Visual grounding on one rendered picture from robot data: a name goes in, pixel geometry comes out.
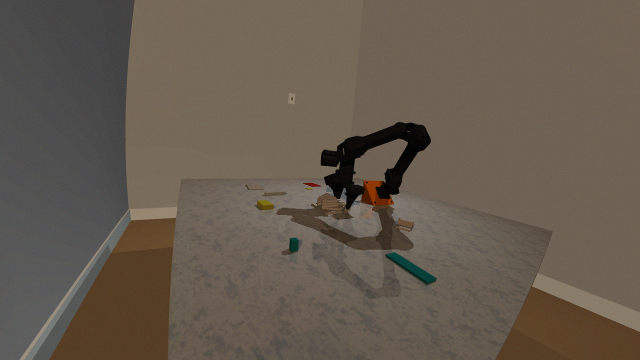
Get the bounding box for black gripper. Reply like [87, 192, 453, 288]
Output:
[329, 167, 365, 210]

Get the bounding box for green rectangular block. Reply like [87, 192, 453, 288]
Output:
[289, 238, 299, 252]

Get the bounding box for dark green flat bar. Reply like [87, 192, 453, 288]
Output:
[386, 252, 437, 284]

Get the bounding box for olive yellow rectangular block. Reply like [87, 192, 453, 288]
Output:
[257, 200, 274, 210]

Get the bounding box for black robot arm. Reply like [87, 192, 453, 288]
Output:
[320, 122, 431, 199]

